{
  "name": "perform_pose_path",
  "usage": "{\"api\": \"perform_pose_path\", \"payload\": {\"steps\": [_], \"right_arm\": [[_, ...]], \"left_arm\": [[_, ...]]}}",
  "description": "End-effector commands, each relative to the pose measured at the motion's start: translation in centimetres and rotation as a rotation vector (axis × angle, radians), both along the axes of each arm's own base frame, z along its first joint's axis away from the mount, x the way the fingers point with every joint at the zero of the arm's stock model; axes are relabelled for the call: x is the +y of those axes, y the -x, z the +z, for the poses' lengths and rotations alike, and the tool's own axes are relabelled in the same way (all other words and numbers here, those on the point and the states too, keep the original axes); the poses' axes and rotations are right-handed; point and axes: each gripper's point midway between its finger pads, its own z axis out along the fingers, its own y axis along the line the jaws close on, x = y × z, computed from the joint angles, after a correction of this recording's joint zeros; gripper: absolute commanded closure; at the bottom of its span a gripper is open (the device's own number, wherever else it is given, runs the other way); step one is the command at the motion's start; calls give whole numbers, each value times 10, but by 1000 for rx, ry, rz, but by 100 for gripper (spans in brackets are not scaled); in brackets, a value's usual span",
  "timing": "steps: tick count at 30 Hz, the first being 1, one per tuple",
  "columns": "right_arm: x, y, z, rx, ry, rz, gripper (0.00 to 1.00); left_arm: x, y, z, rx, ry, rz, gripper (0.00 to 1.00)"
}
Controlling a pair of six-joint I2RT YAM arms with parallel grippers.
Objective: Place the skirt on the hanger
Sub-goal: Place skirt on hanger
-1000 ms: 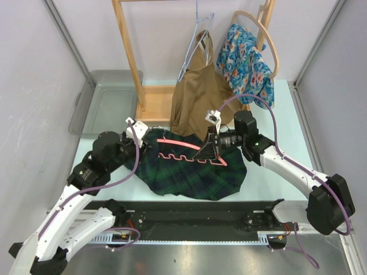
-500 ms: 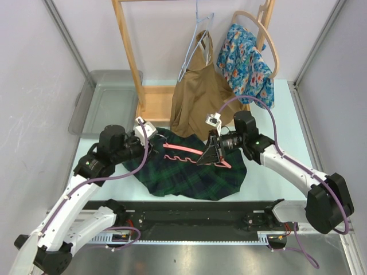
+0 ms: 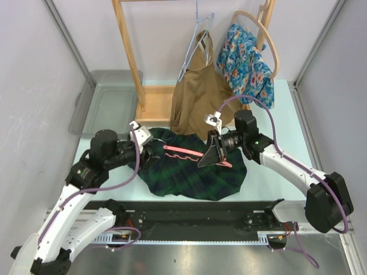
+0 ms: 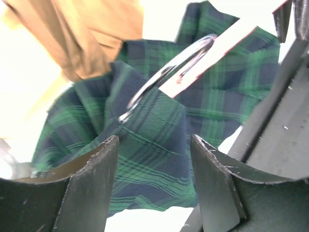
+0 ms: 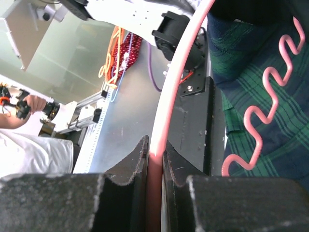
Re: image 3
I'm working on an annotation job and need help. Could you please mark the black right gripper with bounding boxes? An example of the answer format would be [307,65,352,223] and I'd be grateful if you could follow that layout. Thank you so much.
[197,130,245,168]

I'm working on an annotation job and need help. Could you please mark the pink plastic hanger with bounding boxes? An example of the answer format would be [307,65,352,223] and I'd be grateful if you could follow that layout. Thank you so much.
[162,144,233,169]

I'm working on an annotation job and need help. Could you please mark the tan brown skirt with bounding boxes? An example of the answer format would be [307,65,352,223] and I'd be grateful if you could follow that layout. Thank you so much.
[170,32,235,141]

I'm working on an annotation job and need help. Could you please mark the blue floral garment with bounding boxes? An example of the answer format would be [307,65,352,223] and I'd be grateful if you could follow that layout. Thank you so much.
[216,23,275,109]

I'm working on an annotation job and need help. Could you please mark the light blue wire hanger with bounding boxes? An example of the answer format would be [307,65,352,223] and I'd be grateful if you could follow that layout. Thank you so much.
[177,0,214,82]

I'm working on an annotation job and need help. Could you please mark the beige wooden hanger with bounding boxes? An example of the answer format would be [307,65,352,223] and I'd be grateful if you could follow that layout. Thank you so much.
[231,0,280,78]

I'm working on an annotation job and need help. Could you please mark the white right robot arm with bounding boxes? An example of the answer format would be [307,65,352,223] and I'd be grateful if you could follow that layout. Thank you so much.
[198,110,354,233]

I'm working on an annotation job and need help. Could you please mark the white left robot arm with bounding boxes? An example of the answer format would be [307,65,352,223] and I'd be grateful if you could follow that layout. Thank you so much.
[9,121,153,274]

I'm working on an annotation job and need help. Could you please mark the wooden clothes rack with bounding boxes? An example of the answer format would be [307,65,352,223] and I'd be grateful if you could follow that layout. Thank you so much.
[111,0,276,128]

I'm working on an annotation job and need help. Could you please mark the grey plastic bin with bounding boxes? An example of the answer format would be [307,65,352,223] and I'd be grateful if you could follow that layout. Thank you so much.
[68,70,138,138]

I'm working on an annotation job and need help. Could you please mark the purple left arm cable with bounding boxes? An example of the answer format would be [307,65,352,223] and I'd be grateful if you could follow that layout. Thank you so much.
[37,130,142,253]

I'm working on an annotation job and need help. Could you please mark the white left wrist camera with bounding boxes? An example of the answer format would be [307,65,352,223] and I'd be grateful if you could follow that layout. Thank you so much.
[129,121,153,153]

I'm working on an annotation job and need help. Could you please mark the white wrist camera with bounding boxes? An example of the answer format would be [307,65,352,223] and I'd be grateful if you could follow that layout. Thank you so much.
[129,121,153,153]
[204,111,222,133]

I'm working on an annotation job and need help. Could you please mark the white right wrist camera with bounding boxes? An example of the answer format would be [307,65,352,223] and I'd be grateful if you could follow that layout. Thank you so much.
[204,111,222,133]

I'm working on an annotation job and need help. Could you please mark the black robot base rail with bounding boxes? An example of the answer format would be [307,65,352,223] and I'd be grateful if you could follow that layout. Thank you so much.
[83,200,299,249]

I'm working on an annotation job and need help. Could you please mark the light blue cable duct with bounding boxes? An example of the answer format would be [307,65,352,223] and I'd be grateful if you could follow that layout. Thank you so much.
[91,231,272,246]

